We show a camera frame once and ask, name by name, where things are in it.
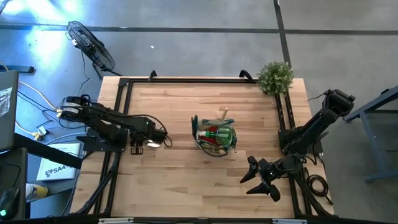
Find black floor fan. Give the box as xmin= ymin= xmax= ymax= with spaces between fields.
xmin=65 ymin=20 xmax=123 ymax=78

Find black table frame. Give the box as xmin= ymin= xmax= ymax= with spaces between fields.
xmin=70 ymin=70 xmax=335 ymax=218

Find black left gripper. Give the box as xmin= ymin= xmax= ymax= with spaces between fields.
xmin=129 ymin=116 xmax=169 ymax=156

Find blue grey metal table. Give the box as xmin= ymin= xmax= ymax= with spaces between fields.
xmin=343 ymin=84 xmax=398 ymax=184

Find black desk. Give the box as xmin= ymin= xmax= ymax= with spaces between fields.
xmin=0 ymin=132 xmax=83 ymax=220

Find coiled black cable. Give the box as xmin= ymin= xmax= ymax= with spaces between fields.
xmin=304 ymin=166 xmax=331 ymax=206

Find transparent green spray bottle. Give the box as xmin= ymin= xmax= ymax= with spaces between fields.
xmin=196 ymin=126 xmax=237 ymax=147

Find black computer mouse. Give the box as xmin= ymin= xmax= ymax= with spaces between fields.
xmin=0 ymin=187 xmax=21 ymax=220

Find white cardboard box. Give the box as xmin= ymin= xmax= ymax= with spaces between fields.
xmin=36 ymin=142 xmax=81 ymax=182

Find silver label plate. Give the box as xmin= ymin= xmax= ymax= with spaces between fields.
xmin=272 ymin=218 xmax=308 ymax=224
xmin=98 ymin=217 xmax=135 ymax=224

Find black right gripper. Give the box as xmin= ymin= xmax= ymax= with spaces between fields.
xmin=239 ymin=156 xmax=285 ymax=202

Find cream power cable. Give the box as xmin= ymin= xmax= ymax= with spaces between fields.
xmin=17 ymin=80 xmax=58 ymax=110

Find dark green handled garden shears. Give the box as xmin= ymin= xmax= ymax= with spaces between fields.
xmin=191 ymin=114 xmax=200 ymax=141

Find cream gardening bag green trim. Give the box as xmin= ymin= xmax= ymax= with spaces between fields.
xmin=190 ymin=108 xmax=238 ymax=158

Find black floor bracket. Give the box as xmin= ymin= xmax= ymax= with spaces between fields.
xmin=0 ymin=64 xmax=35 ymax=74

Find yellow white spray can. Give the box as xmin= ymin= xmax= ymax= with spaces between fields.
xmin=24 ymin=182 xmax=49 ymax=201

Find white power plug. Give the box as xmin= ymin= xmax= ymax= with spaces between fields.
xmin=32 ymin=126 xmax=48 ymax=141

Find potted green plant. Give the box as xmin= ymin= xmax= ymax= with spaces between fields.
xmin=256 ymin=60 xmax=295 ymax=96

